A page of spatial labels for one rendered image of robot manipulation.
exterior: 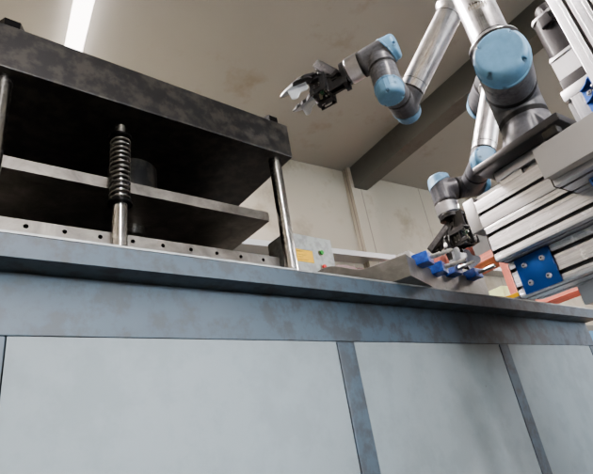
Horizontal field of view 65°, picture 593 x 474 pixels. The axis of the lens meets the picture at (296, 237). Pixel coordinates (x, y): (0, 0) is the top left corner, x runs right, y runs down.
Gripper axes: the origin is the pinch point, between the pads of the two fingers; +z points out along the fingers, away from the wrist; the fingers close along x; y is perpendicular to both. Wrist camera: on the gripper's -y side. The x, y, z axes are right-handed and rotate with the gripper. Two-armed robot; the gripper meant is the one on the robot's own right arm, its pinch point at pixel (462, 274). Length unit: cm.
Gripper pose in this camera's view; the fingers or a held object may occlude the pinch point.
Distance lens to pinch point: 155.8
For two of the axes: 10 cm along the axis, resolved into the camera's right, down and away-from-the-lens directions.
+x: 7.9, 1.5, 6.0
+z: 1.5, 8.9, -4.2
